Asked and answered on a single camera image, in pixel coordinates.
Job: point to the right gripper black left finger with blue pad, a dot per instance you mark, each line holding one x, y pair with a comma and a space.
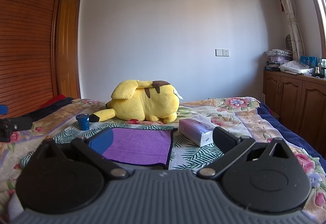
91, 151

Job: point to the wooden side cabinet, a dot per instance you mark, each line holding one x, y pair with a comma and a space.
299, 102

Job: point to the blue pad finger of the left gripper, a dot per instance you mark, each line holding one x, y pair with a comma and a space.
3, 109

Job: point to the yellow Pikachu plush toy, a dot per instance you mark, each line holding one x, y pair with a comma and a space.
142, 101

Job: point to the purple and grey towel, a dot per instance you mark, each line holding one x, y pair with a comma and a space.
139, 147

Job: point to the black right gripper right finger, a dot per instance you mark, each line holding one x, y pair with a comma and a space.
233, 148

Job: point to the louvered wooden wardrobe door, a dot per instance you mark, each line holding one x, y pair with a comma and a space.
28, 40

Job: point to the purple tissue pack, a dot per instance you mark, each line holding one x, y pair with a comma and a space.
198, 129

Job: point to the small blue cylinder cup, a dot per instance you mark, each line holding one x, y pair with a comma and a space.
83, 121

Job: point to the dark red blanket edge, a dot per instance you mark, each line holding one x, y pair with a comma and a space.
50, 107

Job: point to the white wall switch socket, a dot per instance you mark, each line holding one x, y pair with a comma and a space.
222, 52

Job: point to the floral bed blanket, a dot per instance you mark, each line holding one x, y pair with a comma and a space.
243, 116

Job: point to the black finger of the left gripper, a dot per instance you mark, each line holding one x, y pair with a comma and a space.
10, 125

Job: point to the folded white cloth bundle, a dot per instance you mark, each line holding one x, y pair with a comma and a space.
296, 68

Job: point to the wooden room door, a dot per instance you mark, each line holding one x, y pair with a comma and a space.
67, 49

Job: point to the stack of folded clothes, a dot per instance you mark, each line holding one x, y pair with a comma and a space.
277, 57

